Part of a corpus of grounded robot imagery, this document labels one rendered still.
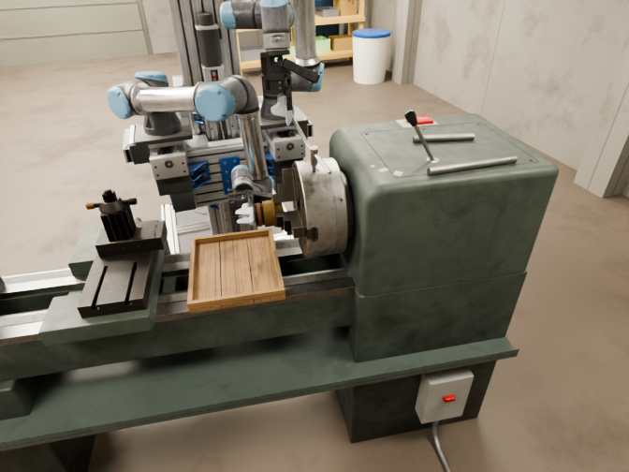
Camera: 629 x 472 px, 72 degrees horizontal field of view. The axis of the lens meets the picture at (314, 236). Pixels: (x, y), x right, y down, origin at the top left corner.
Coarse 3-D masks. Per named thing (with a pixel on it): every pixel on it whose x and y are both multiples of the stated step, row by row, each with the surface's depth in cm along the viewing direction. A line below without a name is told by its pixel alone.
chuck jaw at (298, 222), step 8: (280, 216) 133; (288, 216) 133; (296, 216) 133; (280, 224) 135; (288, 224) 132; (296, 224) 129; (304, 224) 129; (296, 232) 129; (304, 232) 129; (312, 232) 128; (312, 240) 129
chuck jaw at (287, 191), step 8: (288, 176) 138; (280, 184) 137; (288, 184) 138; (296, 184) 138; (280, 192) 137; (288, 192) 138; (296, 192) 138; (280, 200) 137; (288, 200) 138; (296, 200) 141
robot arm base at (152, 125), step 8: (160, 112) 171; (168, 112) 173; (144, 120) 174; (152, 120) 172; (160, 120) 172; (168, 120) 173; (176, 120) 177; (144, 128) 175; (152, 128) 173; (160, 128) 173; (168, 128) 174; (176, 128) 177
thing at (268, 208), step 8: (272, 200) 136; (256, 208) 135; (264, 208) 135; (272, 208) 135; (280, 208) 137; (256, 216) 135; (264, 216) 135; (272, 216) 135; (256, 224) 136; (264, 224) 137; (272, 224) 137
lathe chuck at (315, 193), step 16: (304, 160) 137; (304, 176) 128; (320, 176) 128; (304, 192) 125; (320, 192) 126; (304, 208) 126; (320, 208) 126; (320, 224) 127; (336, 224) 127; (304, 240) 135; (320, 240) 129; (336, 240) 131; (304, 256) 141
